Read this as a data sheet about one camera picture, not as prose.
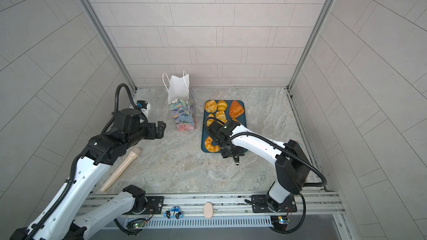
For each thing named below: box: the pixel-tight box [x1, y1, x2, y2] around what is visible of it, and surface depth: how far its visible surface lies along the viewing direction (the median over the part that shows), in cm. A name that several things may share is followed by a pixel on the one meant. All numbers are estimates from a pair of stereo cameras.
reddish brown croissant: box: [229, 100, 245, 119], surface depth 102 cm
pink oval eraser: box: [203, 202, 214, 219], surface depth 70 cm
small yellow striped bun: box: [217, 100, 228, 112], surface depth 104 cm
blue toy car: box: [163, 206, 184, 220], surface depth 69 cm
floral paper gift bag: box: [162, 70, 197, 132], surface depth 89 cm
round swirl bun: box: [204, 99, 218, 113], surface depth 104 cm
